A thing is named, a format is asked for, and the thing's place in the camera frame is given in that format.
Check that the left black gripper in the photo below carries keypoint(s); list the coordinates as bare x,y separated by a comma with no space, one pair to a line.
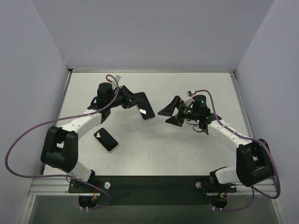
126,97

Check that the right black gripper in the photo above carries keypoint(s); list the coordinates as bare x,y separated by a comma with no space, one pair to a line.
180,111

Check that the purple phone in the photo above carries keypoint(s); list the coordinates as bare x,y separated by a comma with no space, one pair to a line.
144,108

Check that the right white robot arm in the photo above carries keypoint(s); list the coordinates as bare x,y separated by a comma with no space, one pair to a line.
253,164

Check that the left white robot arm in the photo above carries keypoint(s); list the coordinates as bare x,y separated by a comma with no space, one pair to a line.
60,149

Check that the phone in cream case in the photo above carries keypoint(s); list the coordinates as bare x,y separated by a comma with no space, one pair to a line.
108,142

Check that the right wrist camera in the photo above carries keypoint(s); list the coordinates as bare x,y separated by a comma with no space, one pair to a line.
191,94

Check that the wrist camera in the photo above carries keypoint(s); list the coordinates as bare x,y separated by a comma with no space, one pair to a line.
191,94
114,78

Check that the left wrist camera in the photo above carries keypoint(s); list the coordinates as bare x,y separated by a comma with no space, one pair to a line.
114,78

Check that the aluminium table edge frame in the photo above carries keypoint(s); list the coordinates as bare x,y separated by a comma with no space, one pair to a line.
231,71

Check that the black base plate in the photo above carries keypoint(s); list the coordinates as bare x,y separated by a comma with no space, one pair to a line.
153,190

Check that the aluminium front rail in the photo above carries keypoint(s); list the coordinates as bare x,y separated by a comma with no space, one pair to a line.
58,186

